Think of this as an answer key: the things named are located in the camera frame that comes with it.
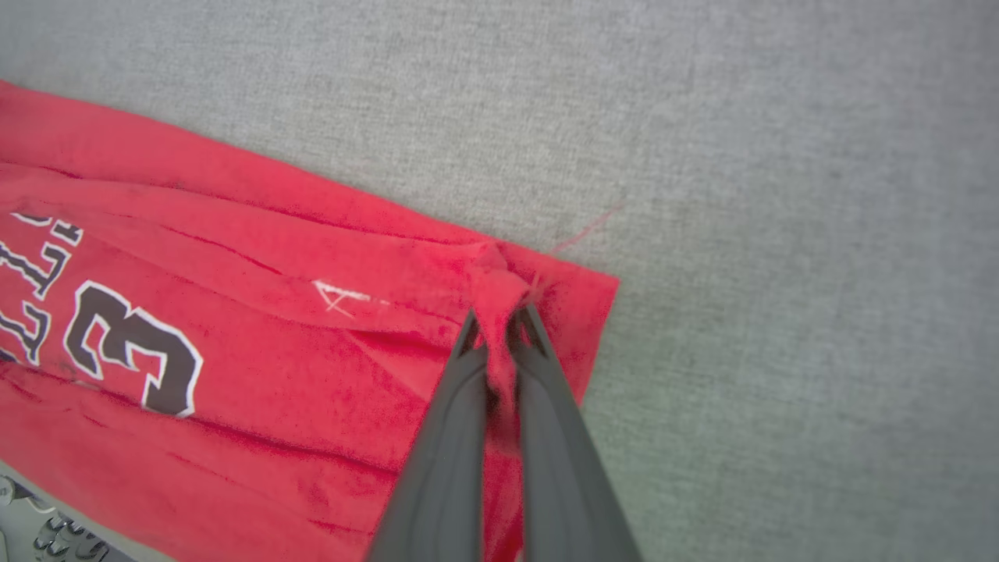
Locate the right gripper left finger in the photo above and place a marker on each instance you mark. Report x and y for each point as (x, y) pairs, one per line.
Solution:
(445, 484)

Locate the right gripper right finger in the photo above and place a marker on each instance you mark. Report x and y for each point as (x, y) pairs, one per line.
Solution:
(562, 484)

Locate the red basketball jersey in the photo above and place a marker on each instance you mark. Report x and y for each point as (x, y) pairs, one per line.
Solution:
(234, 406)

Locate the grey robot base part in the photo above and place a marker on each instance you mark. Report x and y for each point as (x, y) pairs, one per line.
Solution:
(47, 538)

